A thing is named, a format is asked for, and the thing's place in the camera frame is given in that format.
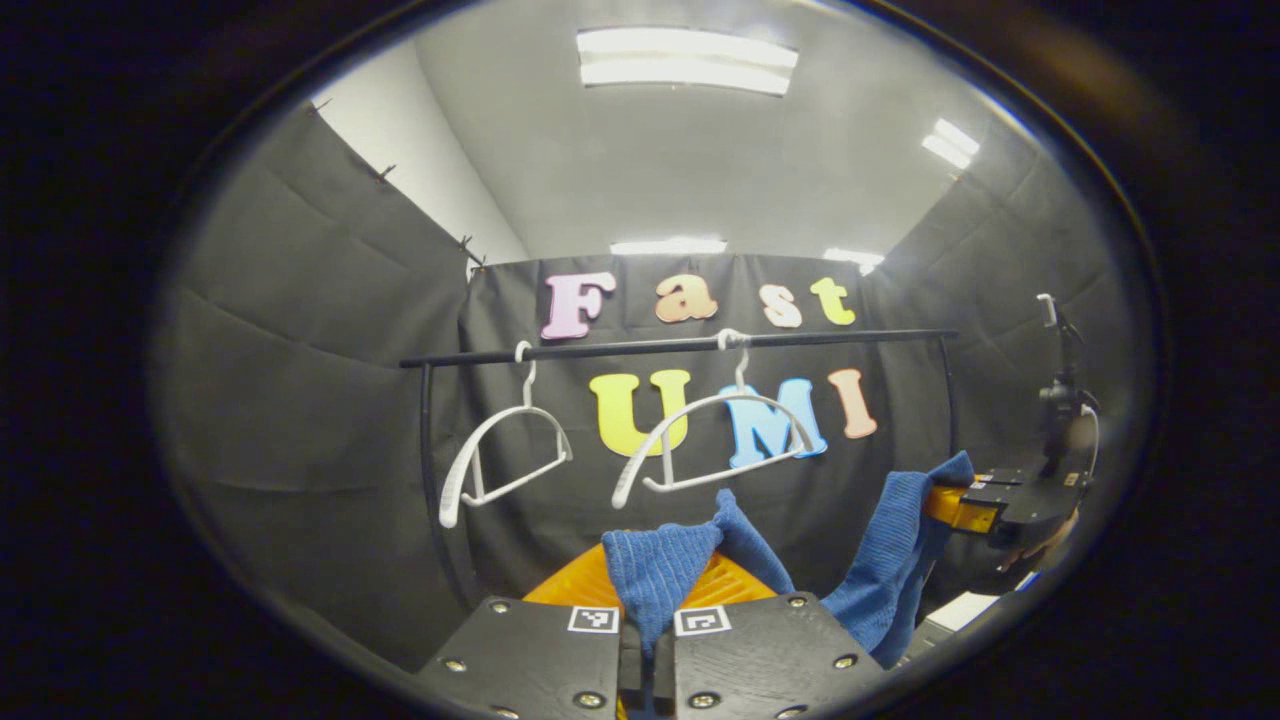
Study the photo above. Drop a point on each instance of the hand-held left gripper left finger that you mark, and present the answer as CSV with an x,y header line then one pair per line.
x,y
630,670

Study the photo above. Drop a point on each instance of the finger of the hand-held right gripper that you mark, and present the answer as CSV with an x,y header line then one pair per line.
x,y
985,492

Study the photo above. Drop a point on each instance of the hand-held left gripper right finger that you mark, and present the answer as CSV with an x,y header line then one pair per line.
x,y
760,660

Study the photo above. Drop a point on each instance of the white plastic hanger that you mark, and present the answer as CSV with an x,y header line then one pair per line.
x,y
622,490
447,505

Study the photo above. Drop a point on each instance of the black metal clothes rack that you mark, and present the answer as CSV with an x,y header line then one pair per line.
x,y
620,347

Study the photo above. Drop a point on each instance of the white box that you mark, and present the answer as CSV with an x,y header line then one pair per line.
x,y
960,610

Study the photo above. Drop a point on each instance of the large ceiling light panel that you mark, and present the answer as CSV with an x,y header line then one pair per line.
x,y
690,60

